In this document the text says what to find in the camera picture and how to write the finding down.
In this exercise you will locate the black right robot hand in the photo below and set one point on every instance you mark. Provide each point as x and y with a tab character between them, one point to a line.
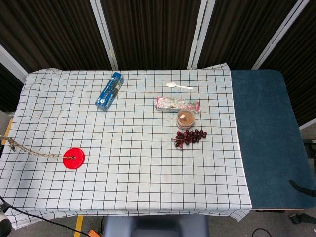
302	188

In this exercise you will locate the red plastic disc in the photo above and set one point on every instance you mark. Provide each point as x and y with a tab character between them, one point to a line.
76	161

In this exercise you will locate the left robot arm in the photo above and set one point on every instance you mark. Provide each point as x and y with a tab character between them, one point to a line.
4	219

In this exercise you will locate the black caster wheel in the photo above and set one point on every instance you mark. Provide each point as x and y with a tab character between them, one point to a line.
297	218

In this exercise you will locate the teal table cover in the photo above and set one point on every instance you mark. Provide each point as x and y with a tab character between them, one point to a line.
271	135

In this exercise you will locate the dark red grape bunch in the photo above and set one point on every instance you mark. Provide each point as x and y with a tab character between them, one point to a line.
190	137

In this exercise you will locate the dark corrugated partition panel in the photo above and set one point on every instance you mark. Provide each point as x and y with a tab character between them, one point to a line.
153	29
49	29
242	29
301	61

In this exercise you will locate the clear plastic snack jar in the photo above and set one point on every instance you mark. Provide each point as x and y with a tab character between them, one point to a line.
185	118

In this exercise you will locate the blue-grey robot torso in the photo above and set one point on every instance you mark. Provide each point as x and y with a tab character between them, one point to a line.
155	227

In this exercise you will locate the pink floral snack box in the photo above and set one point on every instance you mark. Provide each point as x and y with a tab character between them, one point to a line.
172	103

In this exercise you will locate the white plastic spoon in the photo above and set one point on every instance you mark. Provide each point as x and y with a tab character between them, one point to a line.
170	85

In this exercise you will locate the white black-grid tablecloth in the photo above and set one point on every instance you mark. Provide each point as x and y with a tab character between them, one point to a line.
135	160

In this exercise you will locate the orange floor object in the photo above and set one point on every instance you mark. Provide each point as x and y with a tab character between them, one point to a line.
93	233

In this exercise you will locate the blue cookie box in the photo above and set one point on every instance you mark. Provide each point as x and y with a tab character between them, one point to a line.
108	93

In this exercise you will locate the black equipment frame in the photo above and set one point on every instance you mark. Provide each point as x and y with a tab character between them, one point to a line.
310	148

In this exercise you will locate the white partition frame post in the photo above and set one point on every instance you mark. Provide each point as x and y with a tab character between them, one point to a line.
199	34
12	61
279	34
307	124
105	34

